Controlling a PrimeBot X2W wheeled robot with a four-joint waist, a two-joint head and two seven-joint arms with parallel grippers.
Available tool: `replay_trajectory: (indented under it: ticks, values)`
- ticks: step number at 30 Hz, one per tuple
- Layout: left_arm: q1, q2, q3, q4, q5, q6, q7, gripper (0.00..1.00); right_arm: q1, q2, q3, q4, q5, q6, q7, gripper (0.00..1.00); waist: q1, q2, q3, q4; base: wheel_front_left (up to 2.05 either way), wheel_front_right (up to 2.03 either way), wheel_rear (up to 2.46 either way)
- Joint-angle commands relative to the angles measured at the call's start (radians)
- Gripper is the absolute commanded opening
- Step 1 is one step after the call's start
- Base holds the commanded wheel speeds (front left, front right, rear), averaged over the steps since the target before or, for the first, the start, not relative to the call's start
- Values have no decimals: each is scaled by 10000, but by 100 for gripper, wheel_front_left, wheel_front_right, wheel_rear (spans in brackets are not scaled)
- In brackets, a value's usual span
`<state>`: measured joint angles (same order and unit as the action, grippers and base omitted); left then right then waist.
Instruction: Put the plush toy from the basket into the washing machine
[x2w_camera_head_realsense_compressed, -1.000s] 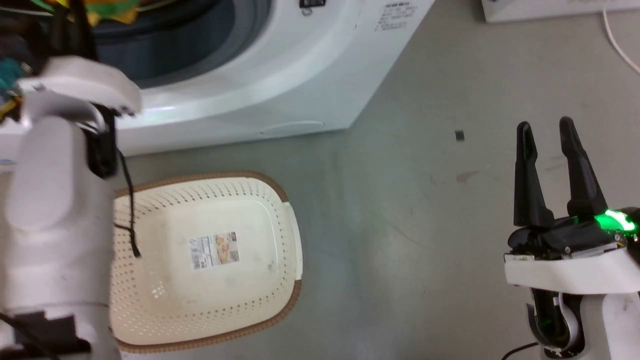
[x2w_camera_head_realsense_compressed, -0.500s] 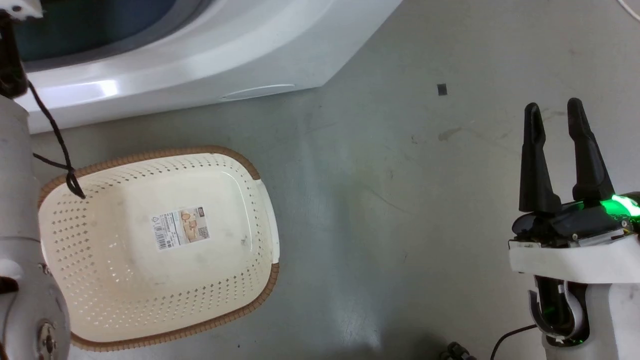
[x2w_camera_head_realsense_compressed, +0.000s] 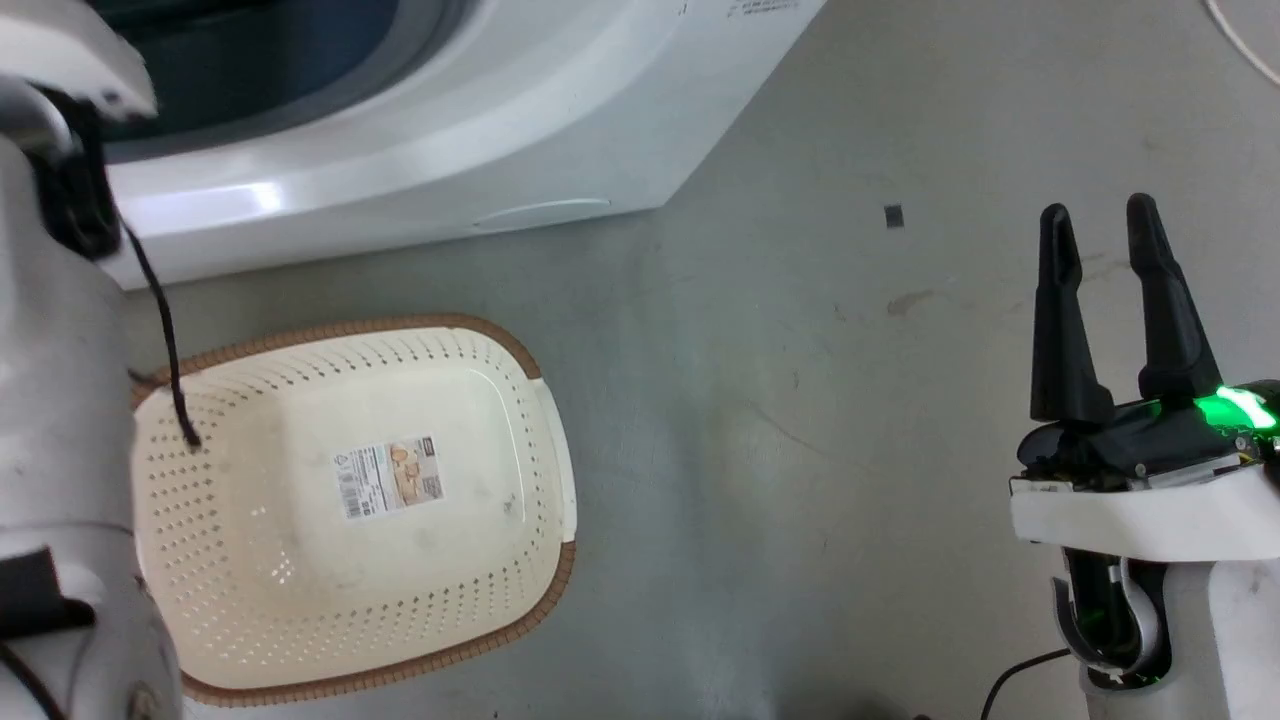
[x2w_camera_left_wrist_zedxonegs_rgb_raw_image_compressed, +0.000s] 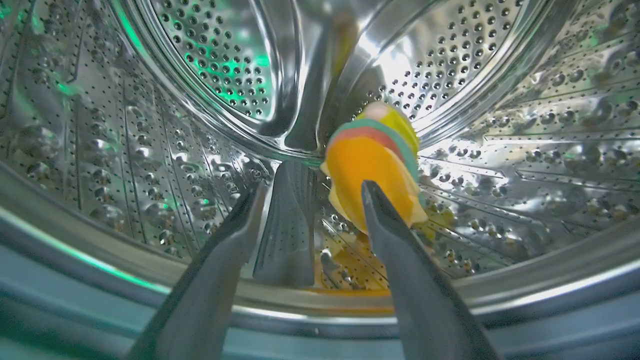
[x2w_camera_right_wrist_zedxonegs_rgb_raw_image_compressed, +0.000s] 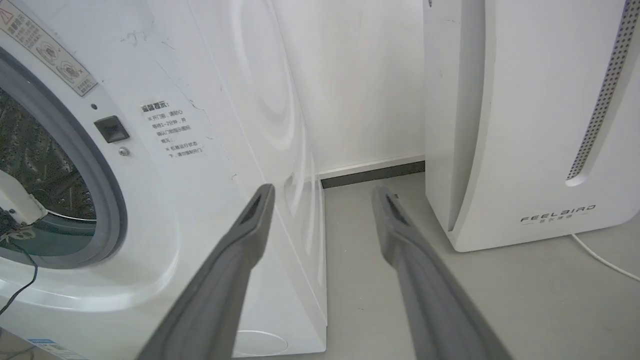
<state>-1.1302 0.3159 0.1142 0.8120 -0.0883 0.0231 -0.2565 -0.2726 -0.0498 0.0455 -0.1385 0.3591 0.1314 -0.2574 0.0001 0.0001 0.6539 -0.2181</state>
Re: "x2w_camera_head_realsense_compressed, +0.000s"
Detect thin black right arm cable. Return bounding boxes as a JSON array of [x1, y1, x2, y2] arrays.
[[978, 648, 1073, 720]]

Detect white cable on floor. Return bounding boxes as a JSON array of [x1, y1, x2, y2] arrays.
[[1203, 0, 1280, 87]]

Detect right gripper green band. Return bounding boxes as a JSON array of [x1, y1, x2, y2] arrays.
[[1008, 193, 1280, 563]]

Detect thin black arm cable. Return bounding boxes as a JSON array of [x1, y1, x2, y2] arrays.
[[118, 218, 202, 448], [978, 648, 1073, 720]]

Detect cream perforated laundry basket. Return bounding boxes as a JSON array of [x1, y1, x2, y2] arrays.
[[130, 314, 578, 708]]

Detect white washing machine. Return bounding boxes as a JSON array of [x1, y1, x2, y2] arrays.
[[88, 0, 829, 291]]

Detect product label sticker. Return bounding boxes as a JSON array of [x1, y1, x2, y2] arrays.
[[343, 437, 444, 521]]

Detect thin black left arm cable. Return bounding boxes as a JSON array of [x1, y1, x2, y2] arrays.
[[118, 218, 202, 448]]

